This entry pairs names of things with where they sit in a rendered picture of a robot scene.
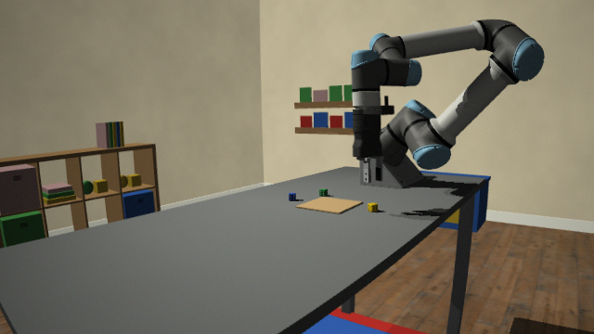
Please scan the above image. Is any tan flat mat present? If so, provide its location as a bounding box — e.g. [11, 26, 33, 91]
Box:
[296, 197, 363, 214]

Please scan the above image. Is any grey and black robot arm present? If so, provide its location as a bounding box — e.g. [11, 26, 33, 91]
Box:
[351, 19, 545, 170]

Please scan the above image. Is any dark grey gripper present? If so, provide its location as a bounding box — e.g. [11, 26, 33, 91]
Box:
[352, 92, 394, 183]

